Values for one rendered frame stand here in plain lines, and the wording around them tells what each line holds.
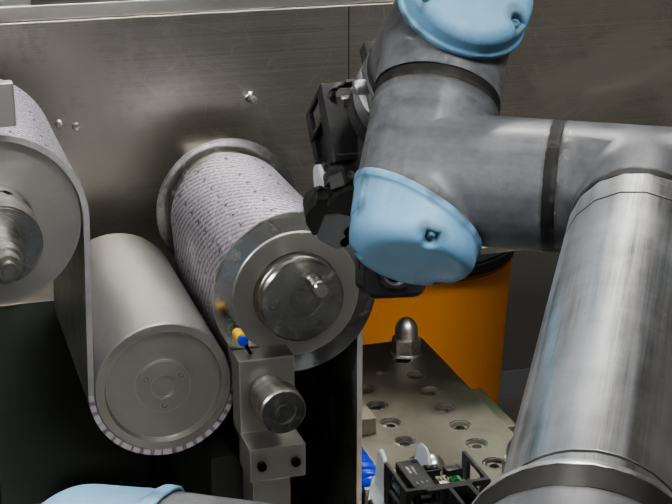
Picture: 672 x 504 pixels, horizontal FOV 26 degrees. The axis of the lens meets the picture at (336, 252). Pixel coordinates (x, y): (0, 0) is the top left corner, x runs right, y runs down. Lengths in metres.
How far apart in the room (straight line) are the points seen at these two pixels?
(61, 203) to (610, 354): 0.69
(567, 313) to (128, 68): 0.94
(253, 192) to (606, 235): 0.68
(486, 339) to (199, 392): 1.94
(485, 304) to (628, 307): 2.51
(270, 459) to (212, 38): 0.49
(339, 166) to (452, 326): 2.11
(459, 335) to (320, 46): 1.64
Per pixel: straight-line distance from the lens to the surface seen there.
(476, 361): 3.20
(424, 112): 0.82
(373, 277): 1.00
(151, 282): 1.35
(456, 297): 3.09
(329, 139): 1.02
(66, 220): 1.22
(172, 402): 1.29
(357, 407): 1.34
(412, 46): 0.85
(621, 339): 0.62
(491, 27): 0.83
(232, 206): 1.33
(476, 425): 1.54
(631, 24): 1.71
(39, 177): 1.21
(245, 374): 1.25
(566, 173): 0.79
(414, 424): 1.54
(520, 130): 0.81
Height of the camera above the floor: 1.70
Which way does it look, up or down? 19 degrees down
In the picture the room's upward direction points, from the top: straight up
